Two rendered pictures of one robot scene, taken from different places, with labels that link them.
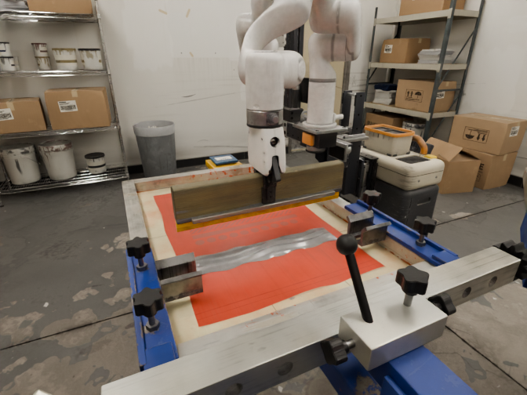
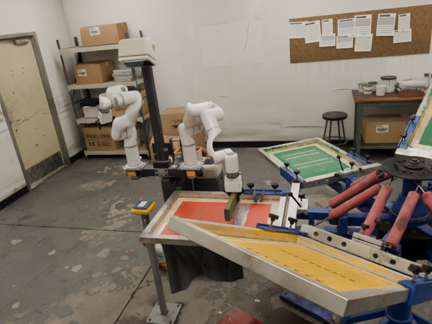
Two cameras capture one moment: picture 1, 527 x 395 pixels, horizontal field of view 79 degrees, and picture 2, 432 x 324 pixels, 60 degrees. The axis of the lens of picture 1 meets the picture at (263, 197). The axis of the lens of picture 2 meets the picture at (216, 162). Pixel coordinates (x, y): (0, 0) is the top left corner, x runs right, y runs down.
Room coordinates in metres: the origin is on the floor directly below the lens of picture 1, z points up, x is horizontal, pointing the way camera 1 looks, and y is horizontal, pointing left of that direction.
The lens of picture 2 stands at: (-0.57, 1.53, 2.13)
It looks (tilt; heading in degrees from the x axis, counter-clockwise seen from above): 22 degrees down; 312
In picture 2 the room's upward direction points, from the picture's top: 6 degrees counter-clockwise
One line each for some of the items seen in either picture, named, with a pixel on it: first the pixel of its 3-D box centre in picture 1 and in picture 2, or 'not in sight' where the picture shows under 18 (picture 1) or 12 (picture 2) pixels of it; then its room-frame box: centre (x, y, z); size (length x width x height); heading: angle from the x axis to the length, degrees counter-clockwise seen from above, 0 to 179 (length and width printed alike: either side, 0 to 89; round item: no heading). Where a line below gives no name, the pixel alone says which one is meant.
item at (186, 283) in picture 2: not in sight; (204, 268); (0.73, 0.26, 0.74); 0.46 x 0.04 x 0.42; 25
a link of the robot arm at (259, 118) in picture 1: (266, 116); (233, 172); (0.66, -0.01, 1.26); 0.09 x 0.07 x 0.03; 24
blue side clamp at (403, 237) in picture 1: (390, 237); (263, 195); (0.67, -0.31, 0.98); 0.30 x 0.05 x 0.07; 25
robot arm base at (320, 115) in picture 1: (324, 103); (190, 153); (1.21, -0.22, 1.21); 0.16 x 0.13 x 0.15; 117
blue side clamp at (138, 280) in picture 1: (149, 306); not in sight; (0.44, 0.20, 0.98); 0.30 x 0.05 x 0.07; 25
